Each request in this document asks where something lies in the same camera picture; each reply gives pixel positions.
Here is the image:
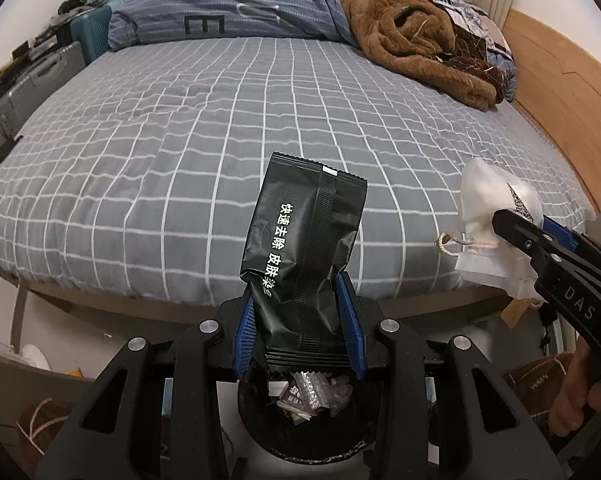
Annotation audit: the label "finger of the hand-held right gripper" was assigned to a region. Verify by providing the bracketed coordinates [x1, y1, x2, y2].
[491, 208, 576, 281]
[540, 216, 588, 256]

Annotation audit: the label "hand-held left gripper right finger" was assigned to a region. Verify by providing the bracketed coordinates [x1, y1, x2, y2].
[335, 271, 566, 480]

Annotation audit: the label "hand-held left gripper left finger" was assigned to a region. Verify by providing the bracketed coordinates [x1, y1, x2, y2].
[34, 296, 255, 480]

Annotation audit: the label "white cloth drawstring bag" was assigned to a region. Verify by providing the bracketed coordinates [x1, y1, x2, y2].
[434, 157, 546, 297]

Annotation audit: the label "kraft paper tag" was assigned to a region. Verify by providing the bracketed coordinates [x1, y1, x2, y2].
[500, 299, 543, 328]

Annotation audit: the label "black foil packet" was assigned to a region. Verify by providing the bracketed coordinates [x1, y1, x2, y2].
[239, 151, 370, 376]

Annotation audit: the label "black trash bin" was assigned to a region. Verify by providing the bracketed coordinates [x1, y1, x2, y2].
[236, 355, 381, 466]

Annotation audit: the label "person's right hand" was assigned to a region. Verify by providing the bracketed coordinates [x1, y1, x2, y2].
[550, 341, 601, 438]

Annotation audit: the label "brown plush slipper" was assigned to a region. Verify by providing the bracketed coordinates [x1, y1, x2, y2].
[503, 352, 578, 416]
[15, 399, 98, 471]

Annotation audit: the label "wooden headboard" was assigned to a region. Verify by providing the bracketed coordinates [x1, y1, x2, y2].
[500, 7, 601, 211]

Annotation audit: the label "patterned pillow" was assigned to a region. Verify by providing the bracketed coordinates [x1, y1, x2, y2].
[427, 0, 506, 56]

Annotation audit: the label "brown fleece blanket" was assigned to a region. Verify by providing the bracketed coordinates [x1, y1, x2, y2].
[337, 0, 511, 110]

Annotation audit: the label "grey suitcase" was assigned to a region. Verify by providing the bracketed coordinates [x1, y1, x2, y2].
[0, 40, 86, 141]

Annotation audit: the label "blue striped duvet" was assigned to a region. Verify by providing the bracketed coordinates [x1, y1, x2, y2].
[107, 0, 518, 103]

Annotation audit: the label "teal suitcase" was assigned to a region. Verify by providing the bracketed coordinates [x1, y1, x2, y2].
[70, 2, 114, 63]

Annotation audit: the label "dark small boxes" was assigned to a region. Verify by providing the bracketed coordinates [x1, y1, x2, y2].
[0, 25, 74, 86]

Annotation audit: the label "black charger cable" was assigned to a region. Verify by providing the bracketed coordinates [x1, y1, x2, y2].
[0, 135, 24, 196]

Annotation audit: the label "dark cable bundle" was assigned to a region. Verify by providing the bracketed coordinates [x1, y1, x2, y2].
[58, 0, 106, 16]

